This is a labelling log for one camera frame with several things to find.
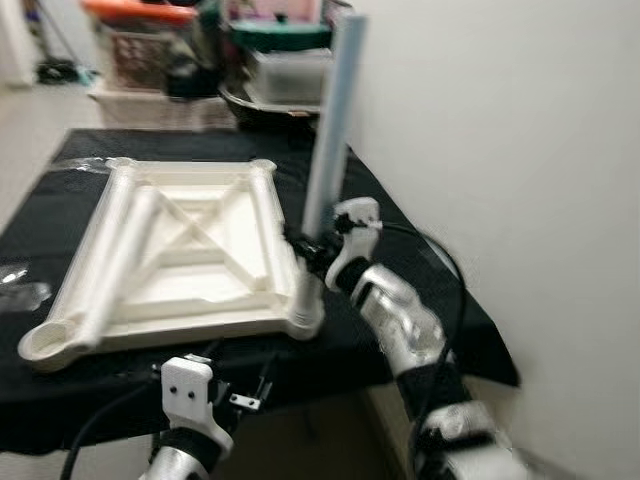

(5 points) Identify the white plastic table leg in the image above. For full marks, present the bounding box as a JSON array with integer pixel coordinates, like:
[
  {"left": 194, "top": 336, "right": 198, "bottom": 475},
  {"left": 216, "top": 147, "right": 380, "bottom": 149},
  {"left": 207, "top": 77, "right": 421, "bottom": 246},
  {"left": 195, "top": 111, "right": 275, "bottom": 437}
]
[
  {"left": 55, "top": 163, "right": 141, "bottom": 316},
  {"left": 248, "top": 163, "right": 304, "bottom": 296},
  {"left": 288, "top": 10, "right": 368, "bottom": 341},
  {"left": 72, "top": 188, "right": 163, "bottom": 349}
]

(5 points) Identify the white plastic table top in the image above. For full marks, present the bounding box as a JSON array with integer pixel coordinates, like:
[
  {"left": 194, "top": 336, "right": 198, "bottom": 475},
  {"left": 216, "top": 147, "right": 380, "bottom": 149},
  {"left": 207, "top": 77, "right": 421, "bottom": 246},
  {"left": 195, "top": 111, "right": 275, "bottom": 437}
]
[{"left": 18, "top": 155, "right": 327, "bottom": 374}]

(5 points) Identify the black wok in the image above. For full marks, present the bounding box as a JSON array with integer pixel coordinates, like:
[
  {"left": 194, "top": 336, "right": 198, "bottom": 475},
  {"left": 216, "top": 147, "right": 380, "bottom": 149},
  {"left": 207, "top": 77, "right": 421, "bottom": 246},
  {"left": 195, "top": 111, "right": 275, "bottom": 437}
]
[{"left": 218, "top": 85, "right": 327, "bottom": 131}]

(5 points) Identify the black tablecloth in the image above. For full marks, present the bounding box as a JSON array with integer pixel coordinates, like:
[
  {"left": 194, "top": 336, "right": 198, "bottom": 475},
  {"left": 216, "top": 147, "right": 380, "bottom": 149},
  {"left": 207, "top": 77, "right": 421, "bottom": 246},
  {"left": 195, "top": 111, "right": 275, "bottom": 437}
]
[{"left": 0, "top": 128, "right": 522, "bottom": 458}]

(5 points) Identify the clear plastic container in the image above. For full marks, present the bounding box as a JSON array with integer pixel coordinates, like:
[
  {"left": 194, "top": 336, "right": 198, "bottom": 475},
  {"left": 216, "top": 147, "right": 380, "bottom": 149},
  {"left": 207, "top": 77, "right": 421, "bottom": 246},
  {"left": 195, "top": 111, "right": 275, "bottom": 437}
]
[{"left": 244, "top": 48, "right": 337, "bottom": 107}]

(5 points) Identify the patterned beige cloth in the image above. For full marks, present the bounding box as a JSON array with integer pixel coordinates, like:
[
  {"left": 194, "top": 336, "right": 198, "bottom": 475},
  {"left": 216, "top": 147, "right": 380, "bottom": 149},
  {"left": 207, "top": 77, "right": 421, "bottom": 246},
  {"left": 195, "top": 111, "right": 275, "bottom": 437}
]
[{"left": 88, "top": 84, "right": 241, "bottom": 131}]

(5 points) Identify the black shiny bag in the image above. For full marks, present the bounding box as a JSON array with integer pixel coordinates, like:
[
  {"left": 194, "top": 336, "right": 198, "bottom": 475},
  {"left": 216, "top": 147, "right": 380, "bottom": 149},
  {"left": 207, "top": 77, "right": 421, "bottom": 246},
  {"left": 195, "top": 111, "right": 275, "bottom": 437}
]
[{"left": 165, "top": 0, "right": 237, "bottom": 101}]

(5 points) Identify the green pot lid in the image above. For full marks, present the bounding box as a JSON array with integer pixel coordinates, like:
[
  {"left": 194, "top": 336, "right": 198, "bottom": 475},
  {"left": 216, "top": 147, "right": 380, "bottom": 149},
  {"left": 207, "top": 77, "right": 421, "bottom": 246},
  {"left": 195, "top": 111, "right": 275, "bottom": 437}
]
[{"left": 230, "top": 14, "right": 333, "bottom": 54}]

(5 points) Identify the storage box with orange lid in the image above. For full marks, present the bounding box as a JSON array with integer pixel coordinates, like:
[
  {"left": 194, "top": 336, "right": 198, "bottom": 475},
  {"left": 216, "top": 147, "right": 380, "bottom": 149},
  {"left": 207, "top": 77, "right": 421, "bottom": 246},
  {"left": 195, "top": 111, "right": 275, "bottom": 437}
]
[{"left": 82, "top": 0, "right": 203, "bottom": 93}]

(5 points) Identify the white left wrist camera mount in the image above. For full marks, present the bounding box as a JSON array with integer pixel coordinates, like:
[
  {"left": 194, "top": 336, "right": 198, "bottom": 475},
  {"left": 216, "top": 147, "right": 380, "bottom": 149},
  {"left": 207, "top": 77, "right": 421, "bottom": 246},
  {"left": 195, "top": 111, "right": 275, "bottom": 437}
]
[{"left": 160, "top": 356, "right": 238, "bottom": 454}]

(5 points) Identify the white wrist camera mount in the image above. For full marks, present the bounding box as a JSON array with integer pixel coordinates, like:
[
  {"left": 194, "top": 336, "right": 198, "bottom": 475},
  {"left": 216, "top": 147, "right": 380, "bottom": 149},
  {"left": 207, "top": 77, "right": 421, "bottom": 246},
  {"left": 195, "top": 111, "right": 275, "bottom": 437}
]
[
  {"left": 325, "top": 197, "right": 384, "bottom": 293},
  {"left": 160, "top": 356, "right": 238, "bottom": 454}
]

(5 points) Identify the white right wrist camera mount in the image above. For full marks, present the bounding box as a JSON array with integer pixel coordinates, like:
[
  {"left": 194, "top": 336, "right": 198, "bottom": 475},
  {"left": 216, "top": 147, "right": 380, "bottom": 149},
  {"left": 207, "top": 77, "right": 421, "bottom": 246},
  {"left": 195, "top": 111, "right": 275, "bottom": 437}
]
[{"left": 325, "top": 197, "right": 384, "bottom": 293}]

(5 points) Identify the coiled black cable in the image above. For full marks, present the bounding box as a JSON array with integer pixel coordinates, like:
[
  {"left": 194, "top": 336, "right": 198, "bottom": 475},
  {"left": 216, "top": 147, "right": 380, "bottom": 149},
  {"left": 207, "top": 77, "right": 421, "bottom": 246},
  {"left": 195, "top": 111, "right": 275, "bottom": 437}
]
[{"left": 37, "top": 60, "right": 83, "bottom": 87}]

